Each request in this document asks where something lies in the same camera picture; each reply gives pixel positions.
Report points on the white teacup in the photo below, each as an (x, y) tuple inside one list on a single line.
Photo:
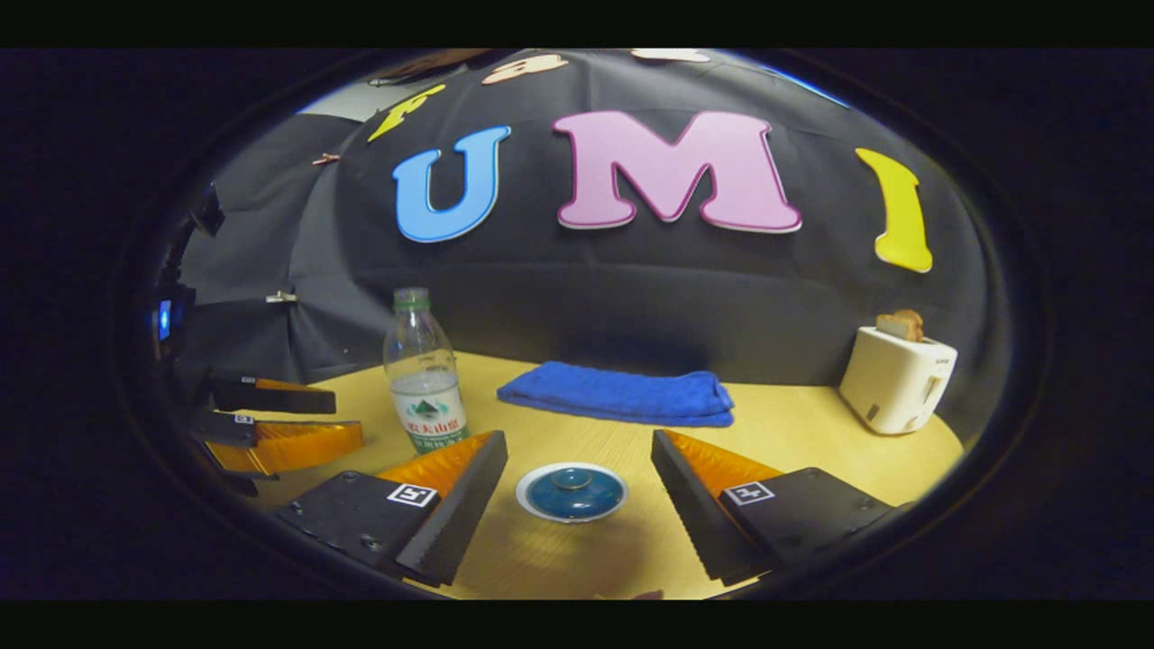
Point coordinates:
[(522, 496)]

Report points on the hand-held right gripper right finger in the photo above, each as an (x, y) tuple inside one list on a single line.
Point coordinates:
[(690, 514)]

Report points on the white toaster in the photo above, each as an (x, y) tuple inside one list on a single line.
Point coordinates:
[(892, 383)]

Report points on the black backdrop cloth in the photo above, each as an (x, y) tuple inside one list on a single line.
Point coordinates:
[(586, 297)]

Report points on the dark brown fixture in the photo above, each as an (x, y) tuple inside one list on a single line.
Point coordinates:
[(433, 65)]

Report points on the small white clip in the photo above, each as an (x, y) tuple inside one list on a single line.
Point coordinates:
[(281, 297)]

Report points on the small wooden clothes peg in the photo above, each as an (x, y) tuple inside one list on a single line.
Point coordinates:
[(325, 159)]

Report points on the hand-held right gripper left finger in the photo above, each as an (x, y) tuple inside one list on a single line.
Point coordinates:
[(469, 505)]

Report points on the blue folded towel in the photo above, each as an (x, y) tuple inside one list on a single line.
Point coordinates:
[(622, 395)]

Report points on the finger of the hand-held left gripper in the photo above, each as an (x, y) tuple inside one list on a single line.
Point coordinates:
[(270, 397), (279, 446)]

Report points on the clear plastic water bottle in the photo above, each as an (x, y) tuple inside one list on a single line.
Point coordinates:
[(425, 379)]

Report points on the toast slice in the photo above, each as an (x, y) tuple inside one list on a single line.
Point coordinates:
[(900, 326)]

